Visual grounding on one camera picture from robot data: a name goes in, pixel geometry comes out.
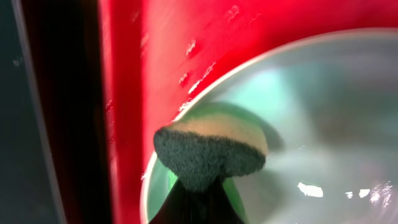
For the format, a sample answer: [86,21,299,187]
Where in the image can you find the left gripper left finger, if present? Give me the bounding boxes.
[149,180,202,224]

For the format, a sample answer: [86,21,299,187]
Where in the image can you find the black tray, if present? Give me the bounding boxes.
[1,0,66,223]

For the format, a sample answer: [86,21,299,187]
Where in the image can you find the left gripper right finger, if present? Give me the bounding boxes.
[205,178,244,224]

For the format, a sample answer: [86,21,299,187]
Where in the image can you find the plate with green stain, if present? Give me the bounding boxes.
[139,27,398,224]

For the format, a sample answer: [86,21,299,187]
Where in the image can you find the red tray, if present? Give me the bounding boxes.
[99,0,397,223]

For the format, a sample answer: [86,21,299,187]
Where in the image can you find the green yellow sponge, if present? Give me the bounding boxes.
[153,103,283,224]

